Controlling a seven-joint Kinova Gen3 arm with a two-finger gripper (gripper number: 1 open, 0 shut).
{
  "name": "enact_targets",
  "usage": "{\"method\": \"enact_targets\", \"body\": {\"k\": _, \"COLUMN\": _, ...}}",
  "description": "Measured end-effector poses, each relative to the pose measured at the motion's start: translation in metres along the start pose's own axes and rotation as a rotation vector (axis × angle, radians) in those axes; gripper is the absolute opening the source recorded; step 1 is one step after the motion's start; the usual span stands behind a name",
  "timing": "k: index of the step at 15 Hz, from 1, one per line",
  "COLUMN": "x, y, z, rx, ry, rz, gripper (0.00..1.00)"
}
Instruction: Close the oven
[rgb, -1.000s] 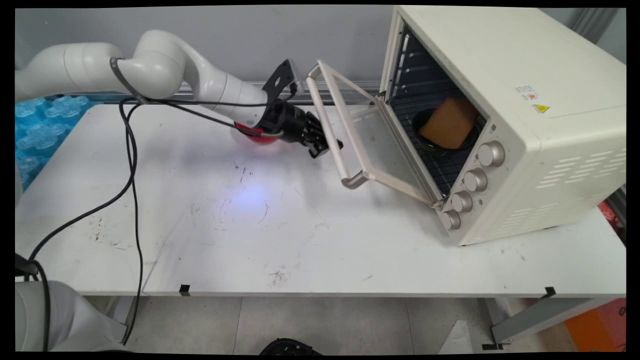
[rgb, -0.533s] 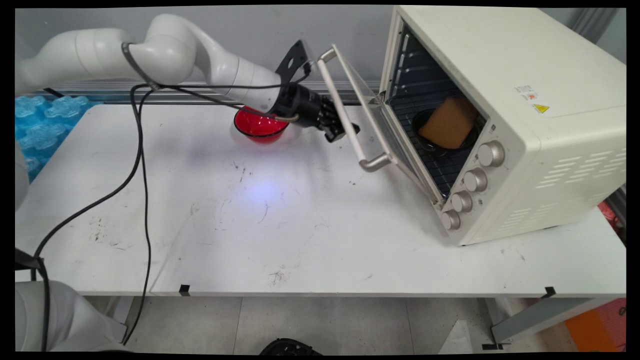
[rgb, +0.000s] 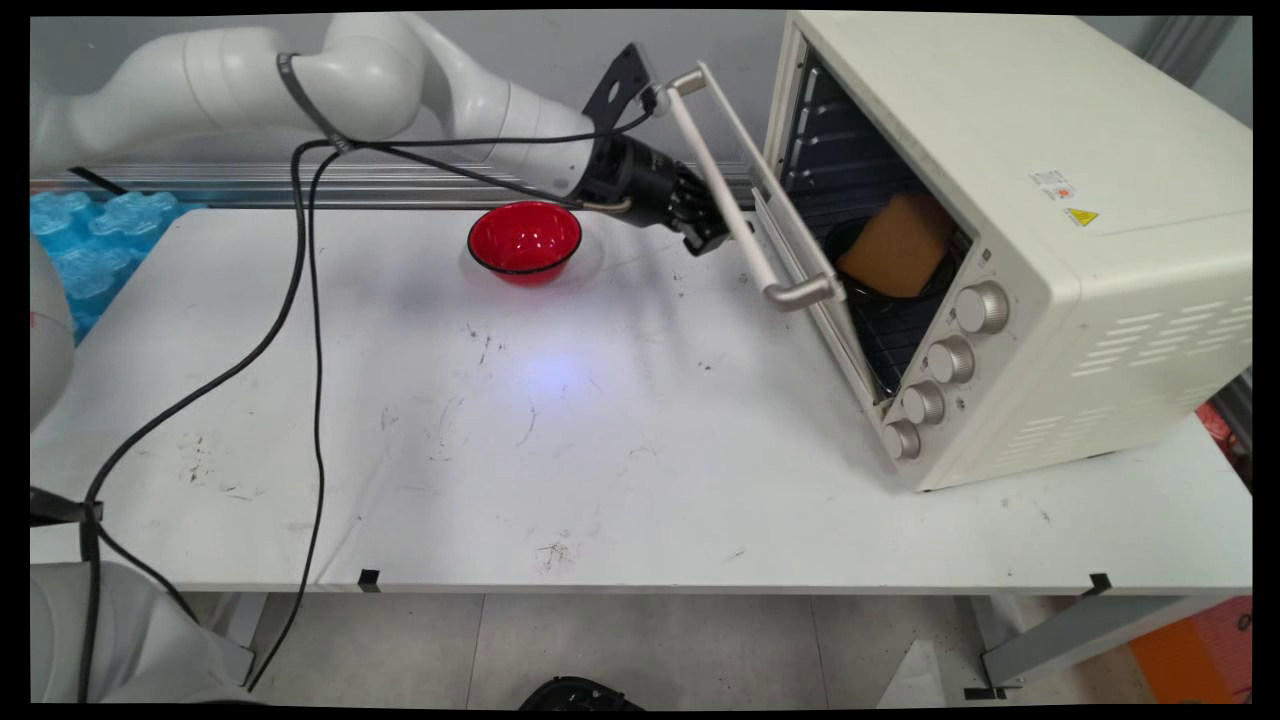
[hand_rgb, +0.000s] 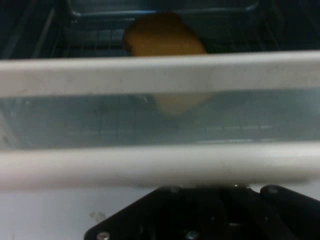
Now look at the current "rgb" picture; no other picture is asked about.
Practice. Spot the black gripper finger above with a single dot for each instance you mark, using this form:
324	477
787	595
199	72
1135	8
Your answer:
698	192
712	238

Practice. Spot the brown bread slice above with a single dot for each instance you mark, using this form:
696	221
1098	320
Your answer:
897	248

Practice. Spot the yellow warning sticker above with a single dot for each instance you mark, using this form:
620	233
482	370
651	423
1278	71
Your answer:
1082	217

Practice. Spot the red object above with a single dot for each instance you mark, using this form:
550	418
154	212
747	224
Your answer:
1222	435

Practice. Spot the black round object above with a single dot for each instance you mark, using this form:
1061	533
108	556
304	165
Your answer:
580	695

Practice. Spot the black round pan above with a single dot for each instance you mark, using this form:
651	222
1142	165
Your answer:
860	290

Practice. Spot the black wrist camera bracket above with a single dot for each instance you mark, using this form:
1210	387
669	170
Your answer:
620	85

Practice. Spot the black tape piece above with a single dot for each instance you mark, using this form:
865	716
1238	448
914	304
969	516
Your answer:
369	579
1100	585

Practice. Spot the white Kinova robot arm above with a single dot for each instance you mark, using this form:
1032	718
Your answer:
240	80

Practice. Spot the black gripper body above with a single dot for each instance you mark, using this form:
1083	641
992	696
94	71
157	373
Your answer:
640	180

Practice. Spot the white label sticker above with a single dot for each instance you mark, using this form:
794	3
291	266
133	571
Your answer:
1052	185

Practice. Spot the grey metal table leg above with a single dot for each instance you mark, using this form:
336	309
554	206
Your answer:
250	625
1080	635

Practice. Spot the orange box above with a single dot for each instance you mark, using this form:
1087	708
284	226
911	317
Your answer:
1195	655

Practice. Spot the large silver oven knob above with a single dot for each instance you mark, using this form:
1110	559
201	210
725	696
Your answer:
983	307

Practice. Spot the cream toaster oven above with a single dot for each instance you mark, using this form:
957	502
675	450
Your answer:
1100	300

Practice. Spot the red bowl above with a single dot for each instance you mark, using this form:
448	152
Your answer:
525	240

